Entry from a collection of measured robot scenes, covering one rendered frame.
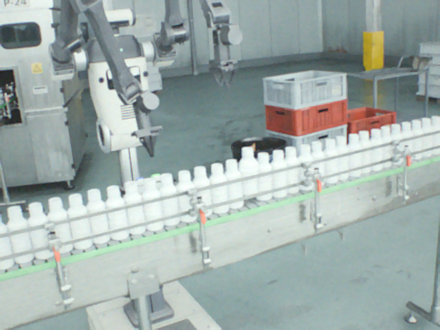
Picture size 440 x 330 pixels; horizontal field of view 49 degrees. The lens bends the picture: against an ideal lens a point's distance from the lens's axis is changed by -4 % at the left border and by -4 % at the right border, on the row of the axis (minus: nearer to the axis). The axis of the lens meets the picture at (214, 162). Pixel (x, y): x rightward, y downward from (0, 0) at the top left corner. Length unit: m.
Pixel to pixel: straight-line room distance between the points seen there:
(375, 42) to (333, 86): 7.45
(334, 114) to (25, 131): 3.01
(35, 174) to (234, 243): 3.84
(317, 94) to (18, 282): 3.08
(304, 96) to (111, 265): 2.74
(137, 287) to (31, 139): 3.78
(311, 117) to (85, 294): 2.87
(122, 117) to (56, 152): 3.20
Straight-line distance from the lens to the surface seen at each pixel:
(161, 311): 2.47
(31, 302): 1.55
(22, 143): 5.28
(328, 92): 4.18
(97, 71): 2.05
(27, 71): 5.14
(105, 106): 2.06
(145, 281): 1.61
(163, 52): 2.17
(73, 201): 1.49
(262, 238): 1.76
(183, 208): 1.60
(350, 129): 4.51
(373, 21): 11.75
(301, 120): 3.99
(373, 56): 11.62
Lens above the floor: 1.64
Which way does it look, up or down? 17 degrees down
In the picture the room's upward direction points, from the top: 4 degrees counter-clockwise
